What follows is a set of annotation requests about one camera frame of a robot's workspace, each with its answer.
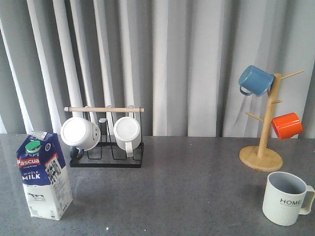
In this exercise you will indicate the blue white milk carton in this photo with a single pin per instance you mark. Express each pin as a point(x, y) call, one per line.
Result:
point(44, 175)

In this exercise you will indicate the white HOME mug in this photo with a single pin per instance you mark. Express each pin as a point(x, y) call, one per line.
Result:
point(286, 197)

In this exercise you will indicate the white ribbed hanging mug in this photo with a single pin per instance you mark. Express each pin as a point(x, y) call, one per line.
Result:
point(127, 134)

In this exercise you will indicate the grey pleated curtain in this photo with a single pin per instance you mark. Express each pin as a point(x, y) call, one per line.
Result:
point(178, 59)

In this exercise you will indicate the white smiley face mug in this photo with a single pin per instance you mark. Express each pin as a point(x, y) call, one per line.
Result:
point(81, 135)

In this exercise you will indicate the blue enamel mug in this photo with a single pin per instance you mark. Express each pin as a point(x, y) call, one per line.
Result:
point(255, 81)

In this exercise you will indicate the wooden mug tree stand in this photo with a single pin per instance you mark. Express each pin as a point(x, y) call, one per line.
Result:
point(260, 157)

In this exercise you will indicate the orange enamel mug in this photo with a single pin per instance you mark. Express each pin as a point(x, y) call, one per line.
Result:
point(286, 126)

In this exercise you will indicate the black wire mug rack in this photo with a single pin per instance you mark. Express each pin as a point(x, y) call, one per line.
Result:
point(107, 153)

